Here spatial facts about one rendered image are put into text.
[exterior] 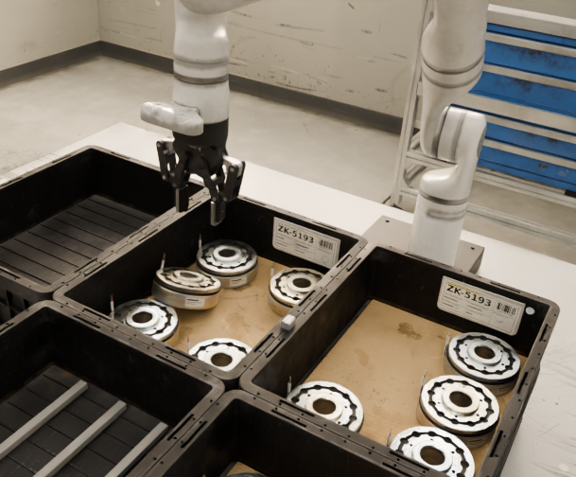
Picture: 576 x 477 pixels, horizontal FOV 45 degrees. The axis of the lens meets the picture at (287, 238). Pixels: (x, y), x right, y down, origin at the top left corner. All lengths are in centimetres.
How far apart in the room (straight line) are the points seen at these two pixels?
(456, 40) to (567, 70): 179
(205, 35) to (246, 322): 44
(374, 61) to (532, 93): 134
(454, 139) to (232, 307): 47
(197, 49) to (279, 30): 331
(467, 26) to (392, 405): 52
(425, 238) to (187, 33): 63
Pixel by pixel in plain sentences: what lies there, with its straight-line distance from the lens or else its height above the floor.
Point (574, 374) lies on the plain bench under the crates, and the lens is 134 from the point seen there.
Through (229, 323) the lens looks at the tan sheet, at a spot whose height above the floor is 83.
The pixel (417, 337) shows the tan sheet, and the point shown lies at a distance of 110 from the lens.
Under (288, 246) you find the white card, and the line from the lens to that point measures 119.
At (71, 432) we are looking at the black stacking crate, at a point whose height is 83.
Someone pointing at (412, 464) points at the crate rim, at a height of 93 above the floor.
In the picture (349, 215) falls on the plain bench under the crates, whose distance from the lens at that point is 166.
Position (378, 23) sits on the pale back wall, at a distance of 390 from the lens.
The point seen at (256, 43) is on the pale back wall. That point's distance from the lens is 429.
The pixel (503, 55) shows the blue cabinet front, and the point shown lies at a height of 78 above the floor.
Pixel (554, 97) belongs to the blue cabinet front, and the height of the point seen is 67.
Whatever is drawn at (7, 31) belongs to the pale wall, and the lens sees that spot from 453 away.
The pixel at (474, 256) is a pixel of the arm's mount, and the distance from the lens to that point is 148.
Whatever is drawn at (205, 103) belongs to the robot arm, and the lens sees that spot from 90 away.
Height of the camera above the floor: 150
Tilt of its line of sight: 31 degrees down
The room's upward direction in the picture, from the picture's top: 4 degrees clockwise
